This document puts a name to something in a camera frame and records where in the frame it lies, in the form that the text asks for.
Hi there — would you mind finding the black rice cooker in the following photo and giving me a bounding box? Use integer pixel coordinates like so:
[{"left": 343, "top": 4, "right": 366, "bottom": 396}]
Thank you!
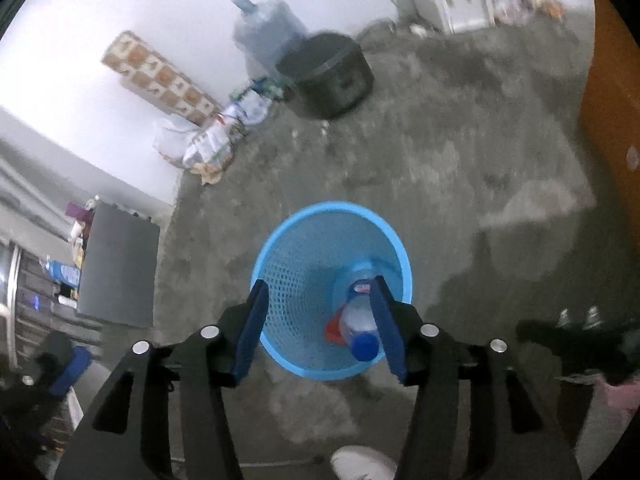
[{"left": 276, "top": 32, "right": 374, "bottom": 119}]

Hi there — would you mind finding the pink plastic bag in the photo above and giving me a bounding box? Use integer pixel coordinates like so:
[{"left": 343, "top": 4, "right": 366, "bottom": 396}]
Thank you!
[{"left": 574, "top": 375, "right": 639, "bottom": 479}]

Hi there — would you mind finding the orange wooden furniture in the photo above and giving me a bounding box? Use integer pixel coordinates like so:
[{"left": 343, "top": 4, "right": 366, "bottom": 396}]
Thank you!
[{"left": 580, "top": 0, "right": 640, "bottom": 242}]

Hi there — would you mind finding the blue mesh trash basket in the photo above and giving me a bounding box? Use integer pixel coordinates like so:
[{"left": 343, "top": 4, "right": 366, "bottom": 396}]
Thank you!
[{"left": 252, "top": 202, "right": 413, "bottom": 382}]

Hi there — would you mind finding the tall patterned cardboard box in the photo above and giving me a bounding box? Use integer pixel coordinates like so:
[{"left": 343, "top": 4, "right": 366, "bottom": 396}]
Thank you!
[{"left": 102, "top": 30, "right": 220, "bottom": 126}]

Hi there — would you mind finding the blue detergent bottle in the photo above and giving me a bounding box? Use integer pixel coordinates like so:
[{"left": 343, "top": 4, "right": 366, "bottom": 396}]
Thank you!
[{"left": 43, "top": 259, "right": 81, "bottom": 289}]

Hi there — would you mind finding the purple cup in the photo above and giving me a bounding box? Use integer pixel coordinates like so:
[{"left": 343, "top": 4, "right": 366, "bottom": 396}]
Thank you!
[{"left": 65, "top": 203, "right": 94, "bottom": 223}]

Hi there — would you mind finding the dark grey cabinet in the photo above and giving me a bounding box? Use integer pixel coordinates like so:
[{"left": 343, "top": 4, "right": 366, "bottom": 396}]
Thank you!
[{"left": 77, "top": 202, "right": 160, "bottom": 328}]

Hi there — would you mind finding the white plastic bag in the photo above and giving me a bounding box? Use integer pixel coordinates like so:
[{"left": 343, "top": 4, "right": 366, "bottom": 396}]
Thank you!
[{"left": 153, "top": 114, "right": 200, "bottom": 169}]

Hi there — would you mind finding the plastic bottle blue cap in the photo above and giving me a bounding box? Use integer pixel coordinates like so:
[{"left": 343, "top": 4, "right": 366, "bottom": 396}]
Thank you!
[{"left": 332, "top": 259, "right": 398, "bottom": 363}]

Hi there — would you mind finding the pile of paper packaging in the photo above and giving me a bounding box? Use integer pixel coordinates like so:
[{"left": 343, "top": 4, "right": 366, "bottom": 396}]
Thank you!
[{"left": 182, "top": 77, "right": 285, "bottom": 185}]

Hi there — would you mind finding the empty blue water jug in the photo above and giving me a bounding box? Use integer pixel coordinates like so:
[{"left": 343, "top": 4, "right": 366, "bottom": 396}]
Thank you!
[{"left": 232, "top": 0, "right": 308, "bottom": 79}]

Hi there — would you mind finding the white shoe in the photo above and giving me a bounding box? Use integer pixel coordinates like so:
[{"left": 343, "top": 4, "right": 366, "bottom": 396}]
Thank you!
[{"left": 330, "top": 445, "right": 397, "bottom": 480}]

